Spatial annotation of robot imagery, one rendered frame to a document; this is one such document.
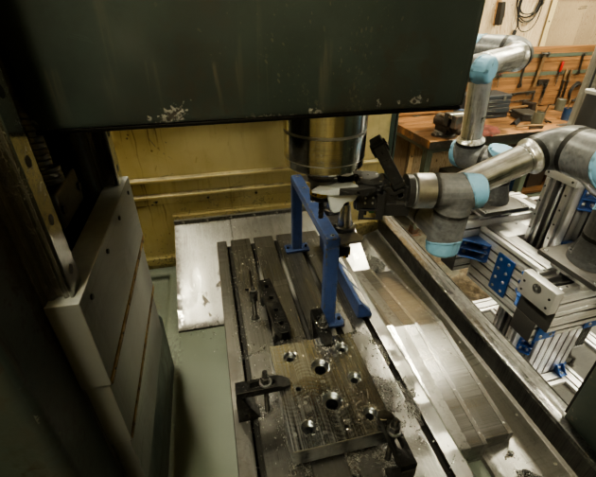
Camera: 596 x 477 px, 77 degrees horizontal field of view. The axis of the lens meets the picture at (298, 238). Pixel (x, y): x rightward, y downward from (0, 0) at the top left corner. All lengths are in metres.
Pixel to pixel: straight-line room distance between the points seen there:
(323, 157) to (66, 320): 0.48
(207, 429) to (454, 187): 1.03
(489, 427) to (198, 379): 0.96
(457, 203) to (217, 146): 1.20
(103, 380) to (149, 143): 1.25
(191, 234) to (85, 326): 1.30
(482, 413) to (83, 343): 1.13
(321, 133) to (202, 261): 1.23
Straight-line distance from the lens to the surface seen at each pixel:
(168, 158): 1.81
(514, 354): 1.47
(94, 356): 0.69
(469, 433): 1.33
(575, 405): 1.32
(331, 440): 0.91
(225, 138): 1.78
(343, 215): 1.08
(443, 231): 0.88
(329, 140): 0.68
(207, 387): 1.47
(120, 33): 0.58
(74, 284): 0.64
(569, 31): 4.86
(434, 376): 1.39
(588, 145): 1.08
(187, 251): 1.85
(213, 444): 1.35
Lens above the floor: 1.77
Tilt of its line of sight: 32 degrees down
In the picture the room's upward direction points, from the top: straight up
